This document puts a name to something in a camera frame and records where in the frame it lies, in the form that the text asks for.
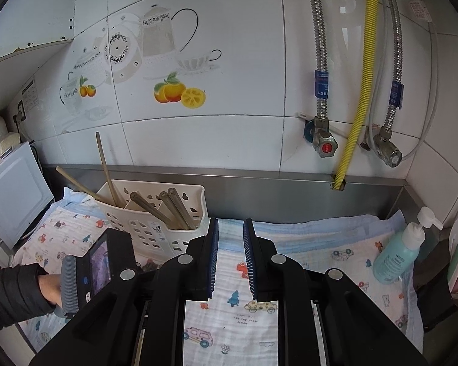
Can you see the white plastic chopstick holder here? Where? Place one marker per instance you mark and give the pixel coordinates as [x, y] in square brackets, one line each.
[145, 232]

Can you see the teal pump soap bottle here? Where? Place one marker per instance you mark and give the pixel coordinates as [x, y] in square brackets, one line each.
[395, 255]

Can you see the bunch of wooden chopsticks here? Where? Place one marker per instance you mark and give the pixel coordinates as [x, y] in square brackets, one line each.
[171, 207]

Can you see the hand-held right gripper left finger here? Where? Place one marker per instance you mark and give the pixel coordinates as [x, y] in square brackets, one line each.
[213, 259]

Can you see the red knob water valve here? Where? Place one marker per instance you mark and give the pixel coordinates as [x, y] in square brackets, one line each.
[326, 145]

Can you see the wall socket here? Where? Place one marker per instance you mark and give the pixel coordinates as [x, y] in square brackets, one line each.
[21, 111]

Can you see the metal angle valve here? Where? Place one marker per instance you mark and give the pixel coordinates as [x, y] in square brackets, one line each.
[389, 150]

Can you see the person's left hand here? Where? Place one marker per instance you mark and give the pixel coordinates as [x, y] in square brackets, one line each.
[51, 288]

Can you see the black utensil container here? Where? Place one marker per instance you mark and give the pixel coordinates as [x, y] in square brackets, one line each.
[435, 305]

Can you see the white wall label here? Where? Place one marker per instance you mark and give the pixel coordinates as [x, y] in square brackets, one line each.
[30, 94]

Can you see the white microwave oven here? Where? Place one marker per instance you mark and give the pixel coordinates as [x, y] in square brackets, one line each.
[13, 194]

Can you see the person's left forearm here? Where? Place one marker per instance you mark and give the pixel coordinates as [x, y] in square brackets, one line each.
[11, 297]

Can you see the printed cartoon cloth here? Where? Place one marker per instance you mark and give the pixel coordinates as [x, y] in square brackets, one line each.
[229, 331]

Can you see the white kitchen appliance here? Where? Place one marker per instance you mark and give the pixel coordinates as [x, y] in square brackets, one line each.
[0, 141]

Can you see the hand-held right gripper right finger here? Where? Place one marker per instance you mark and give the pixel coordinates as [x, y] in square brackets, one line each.
[249, 259]

